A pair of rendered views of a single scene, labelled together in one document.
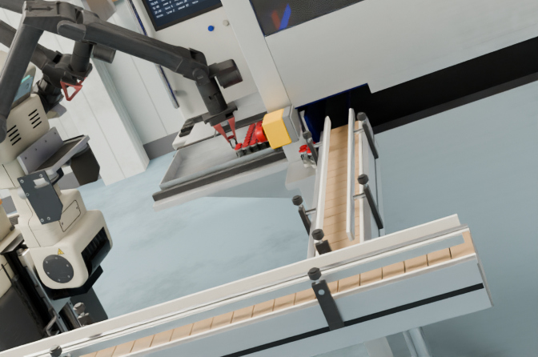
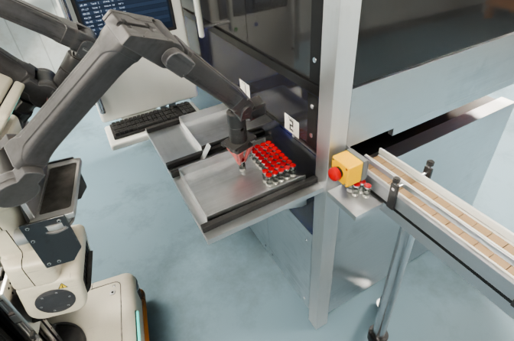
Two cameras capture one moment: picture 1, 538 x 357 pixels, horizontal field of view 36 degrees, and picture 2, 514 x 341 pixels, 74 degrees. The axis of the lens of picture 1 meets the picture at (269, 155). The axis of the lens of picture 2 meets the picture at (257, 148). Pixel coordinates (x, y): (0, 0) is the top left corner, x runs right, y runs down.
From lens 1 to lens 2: 1.68 m
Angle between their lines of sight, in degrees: 39
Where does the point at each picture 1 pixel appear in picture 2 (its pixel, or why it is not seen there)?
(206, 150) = (203, 167)
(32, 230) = (27, 274)
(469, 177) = not seen: hidden behind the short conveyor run
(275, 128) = (356, 170)
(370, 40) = (408, 97)
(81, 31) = (190, 64)
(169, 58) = (233, 95)
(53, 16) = (164, 40)
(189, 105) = (109, 110)
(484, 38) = (456, 100)
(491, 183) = not seen: hidden behind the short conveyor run
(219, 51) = (141, 70)
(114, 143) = not seen: outside the picture
